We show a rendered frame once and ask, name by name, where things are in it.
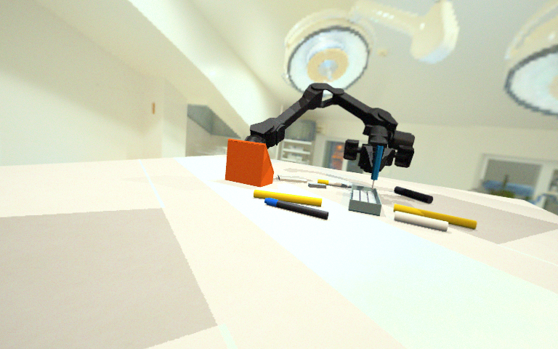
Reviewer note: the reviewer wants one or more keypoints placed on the black marker with blue cap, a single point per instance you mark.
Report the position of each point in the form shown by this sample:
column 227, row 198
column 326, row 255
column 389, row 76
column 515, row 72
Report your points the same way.
column 297, row 208

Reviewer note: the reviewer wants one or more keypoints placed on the black cylinder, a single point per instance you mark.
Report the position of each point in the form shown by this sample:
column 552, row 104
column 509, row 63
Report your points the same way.
column 414, row 194

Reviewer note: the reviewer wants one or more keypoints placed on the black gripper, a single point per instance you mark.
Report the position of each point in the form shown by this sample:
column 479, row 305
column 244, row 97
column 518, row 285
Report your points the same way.
column 403, row 156

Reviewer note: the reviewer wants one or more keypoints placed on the keyboard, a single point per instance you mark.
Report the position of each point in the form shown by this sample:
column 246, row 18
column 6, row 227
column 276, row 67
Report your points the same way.
column 365, row 200

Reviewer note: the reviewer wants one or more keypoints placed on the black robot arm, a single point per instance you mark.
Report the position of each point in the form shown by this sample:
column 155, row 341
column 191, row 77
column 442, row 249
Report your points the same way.
column 376, row 120

